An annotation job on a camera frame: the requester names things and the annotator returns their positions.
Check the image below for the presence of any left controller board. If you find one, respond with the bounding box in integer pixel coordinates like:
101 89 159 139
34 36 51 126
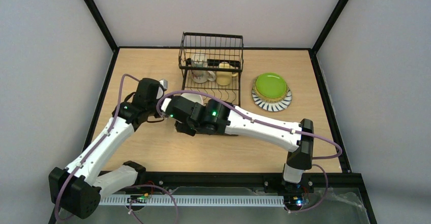
127 195 151 204

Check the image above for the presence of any right controller board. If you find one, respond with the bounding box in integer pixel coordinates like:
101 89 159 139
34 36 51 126
284 195 309 206

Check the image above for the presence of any cream ceramic mug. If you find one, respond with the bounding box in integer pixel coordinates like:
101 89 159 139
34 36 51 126
191 54 217 84

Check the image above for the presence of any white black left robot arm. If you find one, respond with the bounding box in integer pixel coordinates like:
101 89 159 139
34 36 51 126
48 78 168 221

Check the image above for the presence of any yellow handled mug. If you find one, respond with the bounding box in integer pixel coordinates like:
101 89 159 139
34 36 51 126
215 62 238 86

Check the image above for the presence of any black aluminium frame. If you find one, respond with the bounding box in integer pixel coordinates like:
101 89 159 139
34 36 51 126
48 0 378 224

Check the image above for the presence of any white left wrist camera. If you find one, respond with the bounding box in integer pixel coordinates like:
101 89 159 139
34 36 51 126
159 79 168 91

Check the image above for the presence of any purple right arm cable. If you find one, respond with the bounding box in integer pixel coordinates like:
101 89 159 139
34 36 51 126
156 90 343 215

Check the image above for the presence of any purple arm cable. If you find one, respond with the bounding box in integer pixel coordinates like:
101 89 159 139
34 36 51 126
53 74 179 224
156 90 343 215

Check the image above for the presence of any white slotted cable duct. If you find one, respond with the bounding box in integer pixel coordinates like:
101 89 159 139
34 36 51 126
100 195 284 207

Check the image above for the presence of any small white patterned bowl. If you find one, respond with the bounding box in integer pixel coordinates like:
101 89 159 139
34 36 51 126
180 93 204 106

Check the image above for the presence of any blue striped white plate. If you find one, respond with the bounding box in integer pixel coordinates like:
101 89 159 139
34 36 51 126
251 88 293 112

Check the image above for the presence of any green plate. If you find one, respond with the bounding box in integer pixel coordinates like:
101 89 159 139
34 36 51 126
254 73 288 99

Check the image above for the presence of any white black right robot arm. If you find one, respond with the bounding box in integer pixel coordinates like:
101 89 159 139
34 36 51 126
160 95 314 183

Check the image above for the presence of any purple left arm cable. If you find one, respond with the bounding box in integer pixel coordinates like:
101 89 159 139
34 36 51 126
53 74 179 224

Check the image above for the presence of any controller board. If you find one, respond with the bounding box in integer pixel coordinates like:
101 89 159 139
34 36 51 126
284 195 309 206
127 195 151 204

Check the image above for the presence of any black wire dish rack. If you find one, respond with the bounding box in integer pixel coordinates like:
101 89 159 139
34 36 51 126
178 32 244 105

